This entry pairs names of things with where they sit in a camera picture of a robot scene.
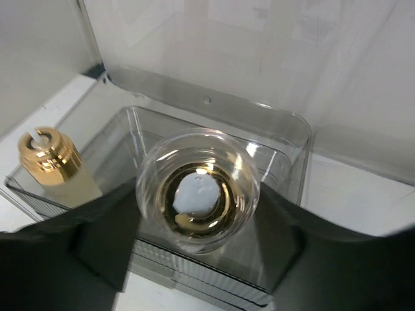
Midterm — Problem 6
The clear acrylic makeup organizer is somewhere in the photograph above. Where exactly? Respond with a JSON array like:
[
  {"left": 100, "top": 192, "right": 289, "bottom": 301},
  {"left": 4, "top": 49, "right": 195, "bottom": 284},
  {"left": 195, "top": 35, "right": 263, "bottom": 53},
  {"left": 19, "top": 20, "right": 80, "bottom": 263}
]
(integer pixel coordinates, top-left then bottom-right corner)
[{"left": 5, "top": 1, "right": 414, "bottom": 310}]

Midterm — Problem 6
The cream bottle clear cap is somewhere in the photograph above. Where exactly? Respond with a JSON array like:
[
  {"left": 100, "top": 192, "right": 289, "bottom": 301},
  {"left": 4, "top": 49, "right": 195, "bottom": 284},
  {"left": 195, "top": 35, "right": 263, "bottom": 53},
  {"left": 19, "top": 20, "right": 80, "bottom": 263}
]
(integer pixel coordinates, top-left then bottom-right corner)
[{"left": 136, "top": 128, "right": 260, "bottom": 255}]

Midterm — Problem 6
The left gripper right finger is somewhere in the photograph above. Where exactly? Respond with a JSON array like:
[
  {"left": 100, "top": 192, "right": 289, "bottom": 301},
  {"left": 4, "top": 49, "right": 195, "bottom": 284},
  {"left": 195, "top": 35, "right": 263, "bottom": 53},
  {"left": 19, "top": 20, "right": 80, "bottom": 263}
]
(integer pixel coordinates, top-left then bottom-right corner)
[{"left": 254, "top": 184, "right": 414, "bottom": 310}]

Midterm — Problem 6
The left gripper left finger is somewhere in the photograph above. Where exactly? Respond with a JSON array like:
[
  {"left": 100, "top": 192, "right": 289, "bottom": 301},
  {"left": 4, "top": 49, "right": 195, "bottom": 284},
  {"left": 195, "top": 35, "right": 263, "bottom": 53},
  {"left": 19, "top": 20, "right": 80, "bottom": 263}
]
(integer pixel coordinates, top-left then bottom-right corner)
[{"left": 1, "top": 179, "right": 140, "bottom": 310}]

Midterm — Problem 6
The frosted bottle gold pump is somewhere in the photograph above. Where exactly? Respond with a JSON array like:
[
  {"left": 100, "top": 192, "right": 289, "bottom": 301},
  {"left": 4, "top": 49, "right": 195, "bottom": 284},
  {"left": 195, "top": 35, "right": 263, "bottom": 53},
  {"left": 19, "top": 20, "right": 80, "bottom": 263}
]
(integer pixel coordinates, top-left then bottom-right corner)
[{"left": 18, "top": 127, "right": 102, "bottom": 208}]

